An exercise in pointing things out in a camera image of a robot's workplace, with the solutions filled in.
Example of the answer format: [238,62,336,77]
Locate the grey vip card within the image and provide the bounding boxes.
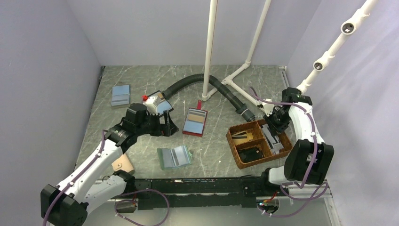
[171,150,186,167]

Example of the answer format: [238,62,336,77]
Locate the gold card in basket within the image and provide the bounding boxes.
[231,131,253,145]

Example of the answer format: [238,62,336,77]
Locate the white pvc pipe frame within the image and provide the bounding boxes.
[201,0,272,113]

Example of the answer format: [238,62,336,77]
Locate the white pipe camera boom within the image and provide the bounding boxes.
[296,0,378,94]

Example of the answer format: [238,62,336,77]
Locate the black card holder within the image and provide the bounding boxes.
[142,90,173,116]

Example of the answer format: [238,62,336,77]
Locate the grey blue card holder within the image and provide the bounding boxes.
[111,84,130,107]

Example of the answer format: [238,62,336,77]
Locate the red card holder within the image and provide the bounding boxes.
[182,100,208,137]

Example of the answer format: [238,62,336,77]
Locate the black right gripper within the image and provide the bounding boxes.
[263,109,291,137]

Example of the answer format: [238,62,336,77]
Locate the black card in basket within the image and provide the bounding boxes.
[238,147,264,163]

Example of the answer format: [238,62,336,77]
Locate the cards in basket right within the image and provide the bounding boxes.
[262,124,284,155]

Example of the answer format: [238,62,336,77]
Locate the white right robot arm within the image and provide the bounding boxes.
[259,88,334,195]

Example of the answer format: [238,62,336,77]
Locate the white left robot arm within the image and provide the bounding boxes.
[40,103,178,226]

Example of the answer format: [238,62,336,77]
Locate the beige card holder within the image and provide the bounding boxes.
[112,153,135,174]

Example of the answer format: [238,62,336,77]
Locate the brown wicker basket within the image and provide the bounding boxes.
[226,119,293,169]

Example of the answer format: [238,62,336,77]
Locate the green card holder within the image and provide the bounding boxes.
[157,145,192,170]

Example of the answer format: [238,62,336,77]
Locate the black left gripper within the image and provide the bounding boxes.
[136,110,178,137]

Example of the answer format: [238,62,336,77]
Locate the black corrugated hose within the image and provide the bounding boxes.
[162,73,256,123]

